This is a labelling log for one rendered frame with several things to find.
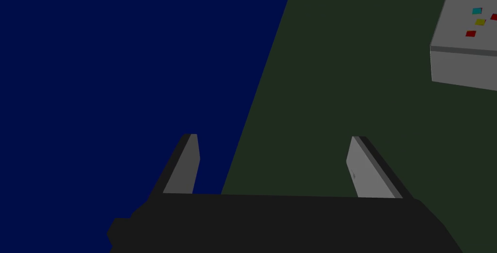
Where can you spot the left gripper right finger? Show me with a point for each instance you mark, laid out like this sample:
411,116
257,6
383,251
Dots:
369,175

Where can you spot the grey fridge with coloured magnets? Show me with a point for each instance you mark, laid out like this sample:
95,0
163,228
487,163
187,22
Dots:
462,51

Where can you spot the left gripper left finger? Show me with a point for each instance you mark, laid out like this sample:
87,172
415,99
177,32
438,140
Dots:
182,167

